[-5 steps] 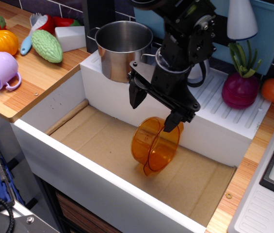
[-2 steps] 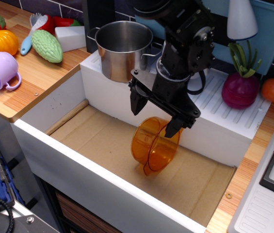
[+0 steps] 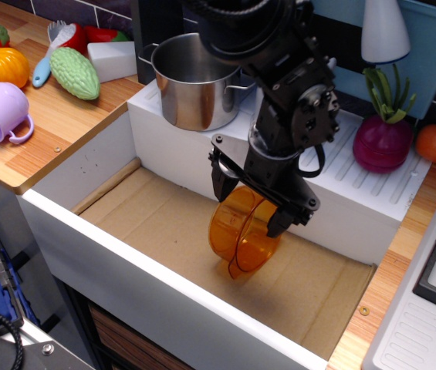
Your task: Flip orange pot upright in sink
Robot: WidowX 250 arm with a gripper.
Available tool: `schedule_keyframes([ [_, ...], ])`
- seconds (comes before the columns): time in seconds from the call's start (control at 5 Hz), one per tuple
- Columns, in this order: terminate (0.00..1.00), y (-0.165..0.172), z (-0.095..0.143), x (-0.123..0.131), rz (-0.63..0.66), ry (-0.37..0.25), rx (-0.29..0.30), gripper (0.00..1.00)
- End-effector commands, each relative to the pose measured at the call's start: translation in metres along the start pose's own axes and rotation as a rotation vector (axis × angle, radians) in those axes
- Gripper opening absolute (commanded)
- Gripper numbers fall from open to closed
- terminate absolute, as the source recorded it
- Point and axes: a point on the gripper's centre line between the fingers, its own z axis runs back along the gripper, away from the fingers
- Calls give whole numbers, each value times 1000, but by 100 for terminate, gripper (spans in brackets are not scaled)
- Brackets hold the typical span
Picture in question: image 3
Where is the stainless steel pot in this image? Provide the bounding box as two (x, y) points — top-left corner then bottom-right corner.
(139, 33), (255, 132)

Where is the white rectangular block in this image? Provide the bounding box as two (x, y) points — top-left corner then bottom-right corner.
(87, 41), (137, 83)

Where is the green toy bitter gourd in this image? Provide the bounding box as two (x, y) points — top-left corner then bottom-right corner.
(49, 47), (100, 100)

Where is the grey toy faucet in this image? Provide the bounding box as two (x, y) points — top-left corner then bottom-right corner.
(327, 57), (337, 72)

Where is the light blue plastic spork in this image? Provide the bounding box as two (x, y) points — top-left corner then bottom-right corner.
(32, 20), (66, 88)

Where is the toy stove top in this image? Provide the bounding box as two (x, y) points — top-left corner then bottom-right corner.
(362, 211), (436, 370)

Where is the white cone lamp shade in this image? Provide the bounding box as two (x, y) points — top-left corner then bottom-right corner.
(361, 0), (411, 64)

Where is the lilac plastic cup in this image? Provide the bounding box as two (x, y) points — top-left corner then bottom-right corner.
(0, 82), (35, 145)

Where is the orange transparent plastic pot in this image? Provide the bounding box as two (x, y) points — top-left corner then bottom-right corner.
(208, 186), (281, 279)

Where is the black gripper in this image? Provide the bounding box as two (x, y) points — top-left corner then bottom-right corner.
(209, 133), (320, 238)

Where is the wooden drawer front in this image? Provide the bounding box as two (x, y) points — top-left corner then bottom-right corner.
(88, 304), (192, 369)

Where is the red toy chili pepper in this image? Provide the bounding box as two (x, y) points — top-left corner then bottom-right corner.
(83, 25), (130, 43)

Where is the white toy sink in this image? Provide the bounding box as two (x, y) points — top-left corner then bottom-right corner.
(19, 84), (431, 369)

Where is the purple toy beet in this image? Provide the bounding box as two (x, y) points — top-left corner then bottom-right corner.
(353, 63), (417, 174)

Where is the red white toy vegetable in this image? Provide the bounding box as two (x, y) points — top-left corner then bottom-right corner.
(55, 23), (87, 54)

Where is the cardboard sink liner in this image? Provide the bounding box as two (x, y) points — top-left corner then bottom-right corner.
(74, 160), (376, 358)

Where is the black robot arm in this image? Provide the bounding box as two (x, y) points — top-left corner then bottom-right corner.
(185, 1), (339, 237)

